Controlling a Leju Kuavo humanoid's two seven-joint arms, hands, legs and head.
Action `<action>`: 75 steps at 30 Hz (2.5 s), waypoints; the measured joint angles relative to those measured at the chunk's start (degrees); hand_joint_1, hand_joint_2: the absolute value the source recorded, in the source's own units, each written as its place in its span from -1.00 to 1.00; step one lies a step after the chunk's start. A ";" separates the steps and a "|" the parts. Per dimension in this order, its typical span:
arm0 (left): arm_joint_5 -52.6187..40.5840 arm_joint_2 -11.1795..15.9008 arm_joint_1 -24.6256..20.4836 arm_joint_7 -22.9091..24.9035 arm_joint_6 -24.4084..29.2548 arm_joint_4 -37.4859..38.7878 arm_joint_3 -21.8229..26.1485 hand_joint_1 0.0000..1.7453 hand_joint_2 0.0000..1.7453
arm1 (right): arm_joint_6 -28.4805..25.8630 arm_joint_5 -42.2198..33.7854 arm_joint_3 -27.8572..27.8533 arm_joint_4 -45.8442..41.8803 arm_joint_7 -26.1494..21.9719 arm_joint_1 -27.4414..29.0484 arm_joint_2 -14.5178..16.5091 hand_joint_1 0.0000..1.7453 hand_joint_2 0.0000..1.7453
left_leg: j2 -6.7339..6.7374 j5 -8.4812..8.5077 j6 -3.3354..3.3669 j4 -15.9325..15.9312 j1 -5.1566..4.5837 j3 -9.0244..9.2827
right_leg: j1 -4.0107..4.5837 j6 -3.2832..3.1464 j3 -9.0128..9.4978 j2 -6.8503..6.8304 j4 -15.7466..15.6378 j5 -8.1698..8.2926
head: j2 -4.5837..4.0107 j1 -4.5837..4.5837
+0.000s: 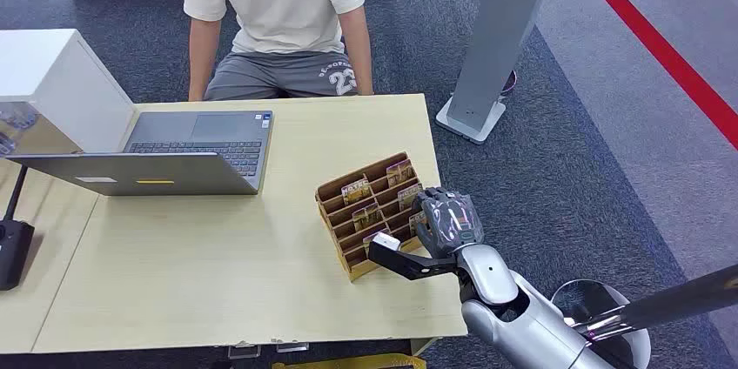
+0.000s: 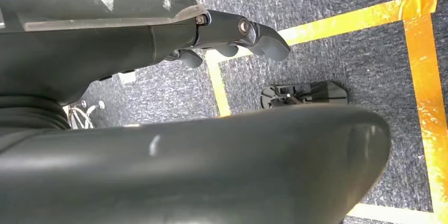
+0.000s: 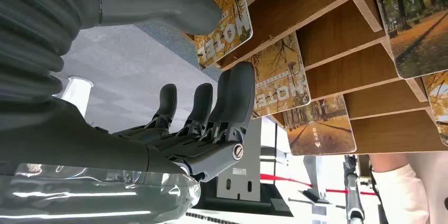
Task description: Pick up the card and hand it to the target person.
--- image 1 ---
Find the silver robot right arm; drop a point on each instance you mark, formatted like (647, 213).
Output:
(530, 326)

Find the person's left forearm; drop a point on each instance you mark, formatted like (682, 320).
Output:
(358, 52)

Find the chrome stanchion post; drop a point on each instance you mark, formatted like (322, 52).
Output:
(663, 306)

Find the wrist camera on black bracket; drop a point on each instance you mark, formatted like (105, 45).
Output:
(403, 262)

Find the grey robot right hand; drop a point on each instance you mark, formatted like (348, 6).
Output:
(452, 222)

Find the black device with stand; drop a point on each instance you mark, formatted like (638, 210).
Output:
(12, 251)

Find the wooden card holder rack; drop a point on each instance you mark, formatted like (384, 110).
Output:
(352, 254)

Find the white box cabinet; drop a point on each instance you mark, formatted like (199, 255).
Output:
(63, 84)

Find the person's right forearm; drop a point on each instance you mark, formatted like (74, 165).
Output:
(203, 61)

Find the dark round object with red rim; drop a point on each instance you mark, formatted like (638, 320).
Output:
(509, 83)

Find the grey open laptop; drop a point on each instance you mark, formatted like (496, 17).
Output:
(196, 150)

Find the metal table bracket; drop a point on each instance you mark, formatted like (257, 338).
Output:
(268, 349)

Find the grey kiosk stand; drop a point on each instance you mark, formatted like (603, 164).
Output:
(496, 38)

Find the person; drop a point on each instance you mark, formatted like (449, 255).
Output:
(282, 14)

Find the printed card in rack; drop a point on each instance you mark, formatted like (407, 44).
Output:
(415, 221)
(372, 234)
(408, 195)
(399, 172)
(355, 191)
(366, 216)

